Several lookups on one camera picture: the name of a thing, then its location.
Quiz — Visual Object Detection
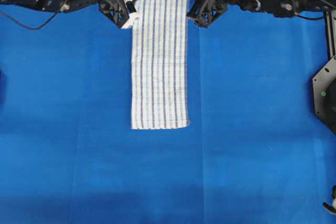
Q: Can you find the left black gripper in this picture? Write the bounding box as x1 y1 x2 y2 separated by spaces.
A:
99 0 139 29

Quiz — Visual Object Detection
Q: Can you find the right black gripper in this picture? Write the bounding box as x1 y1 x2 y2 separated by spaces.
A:
186 0 228 28

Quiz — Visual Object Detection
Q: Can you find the white blue striped towel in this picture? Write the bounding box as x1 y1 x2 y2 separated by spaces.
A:
131 0 190 130

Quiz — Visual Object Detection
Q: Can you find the blue table cloth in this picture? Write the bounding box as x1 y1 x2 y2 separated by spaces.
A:
1 6 335 223

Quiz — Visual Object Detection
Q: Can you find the black white clamp object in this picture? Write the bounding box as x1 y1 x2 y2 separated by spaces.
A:
322 185 336 215

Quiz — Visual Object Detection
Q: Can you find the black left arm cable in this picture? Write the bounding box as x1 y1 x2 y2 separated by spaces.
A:
0 0 92 30

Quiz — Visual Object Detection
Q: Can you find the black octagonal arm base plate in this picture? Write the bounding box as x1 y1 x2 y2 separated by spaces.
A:
312 56 335 134

